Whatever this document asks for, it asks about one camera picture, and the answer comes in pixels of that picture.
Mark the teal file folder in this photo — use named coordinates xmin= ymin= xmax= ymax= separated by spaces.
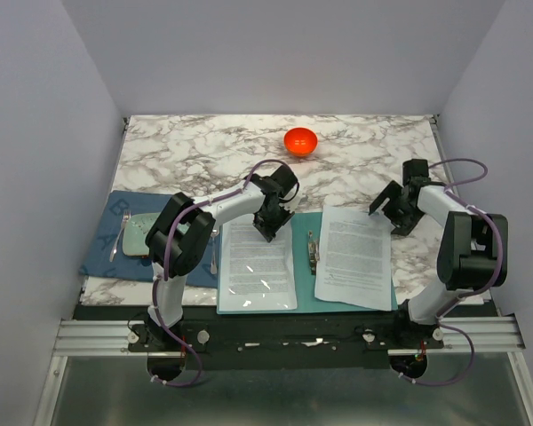
xmin=216 ymin=210 xmax=400 ymax=315

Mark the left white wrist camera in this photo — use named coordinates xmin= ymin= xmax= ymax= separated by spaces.
xmin=285 ymin=193 xmax=303 ymax=211

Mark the printed paper stack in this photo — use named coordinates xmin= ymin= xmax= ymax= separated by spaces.
xmin=314 ymin=205 xmax=394 ymax=312

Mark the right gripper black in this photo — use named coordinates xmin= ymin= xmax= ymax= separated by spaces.
xmin=369 ymin=180 xmax=426 ymax=237

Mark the metal folder clip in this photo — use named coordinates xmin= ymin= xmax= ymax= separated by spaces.
xmin=307 ymin=230 xmax=320 ymax=276

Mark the printed paper sheet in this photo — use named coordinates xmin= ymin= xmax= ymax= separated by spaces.
xmin=217 ymin=215 xmax=298 ymax=314

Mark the light green divided plate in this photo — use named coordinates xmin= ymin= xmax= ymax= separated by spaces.
xmin=122 ymin=213 xmax=159 ymax=257

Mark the orange bowl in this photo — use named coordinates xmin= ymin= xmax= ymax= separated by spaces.
xmin=283 ymin=127 xmax=318 ymax=157

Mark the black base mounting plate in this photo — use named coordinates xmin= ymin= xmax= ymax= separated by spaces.
xmin=73 ymin=305 xmax=443 ymax=372

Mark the silver fork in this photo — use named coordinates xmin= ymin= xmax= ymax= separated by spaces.
xmin=109 ymin=209 xmax=131 ymax=262

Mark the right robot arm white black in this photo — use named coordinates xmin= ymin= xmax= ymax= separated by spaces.
xmin=370 ymin=159 xmax=509 ymax=348

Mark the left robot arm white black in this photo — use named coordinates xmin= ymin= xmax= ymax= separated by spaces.
xmin=145 ymin=160 xmax=299 ymax=351

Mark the blue cloth placemat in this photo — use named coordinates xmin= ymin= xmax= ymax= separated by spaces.
xmin=78 ymin=190 xmax=226 ymax=288

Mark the silver spoon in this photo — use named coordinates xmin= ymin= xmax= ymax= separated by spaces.
xmin=210 ymin=228 xmax=219 ymax=275

